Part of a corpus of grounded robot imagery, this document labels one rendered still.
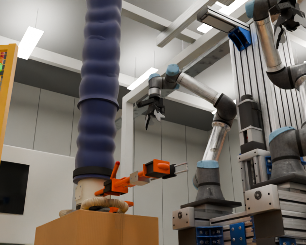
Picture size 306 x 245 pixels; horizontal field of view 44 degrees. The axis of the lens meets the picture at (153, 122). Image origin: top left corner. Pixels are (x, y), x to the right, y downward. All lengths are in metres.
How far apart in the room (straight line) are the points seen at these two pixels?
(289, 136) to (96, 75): 1.10
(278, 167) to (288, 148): 0.09
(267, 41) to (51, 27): 7.80
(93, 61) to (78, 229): 1.01
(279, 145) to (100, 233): 0.83
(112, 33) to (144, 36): 6.97
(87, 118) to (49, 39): 7.71
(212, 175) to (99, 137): 0.62
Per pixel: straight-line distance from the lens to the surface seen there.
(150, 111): 2.26
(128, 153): 5.17
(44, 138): 11.40
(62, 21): 9.10
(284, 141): 1.65
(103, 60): 2.22
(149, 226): 1.78
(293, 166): 1.62
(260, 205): 1.49
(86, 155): 1.98
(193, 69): 7.53
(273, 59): 1.91
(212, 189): 1.95
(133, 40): 9.47
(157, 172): 1.46
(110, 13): 2.42
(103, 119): 2.05
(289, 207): 1.51
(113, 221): 1.69
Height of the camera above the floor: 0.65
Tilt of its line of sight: 24 degrees up
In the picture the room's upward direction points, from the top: straight up
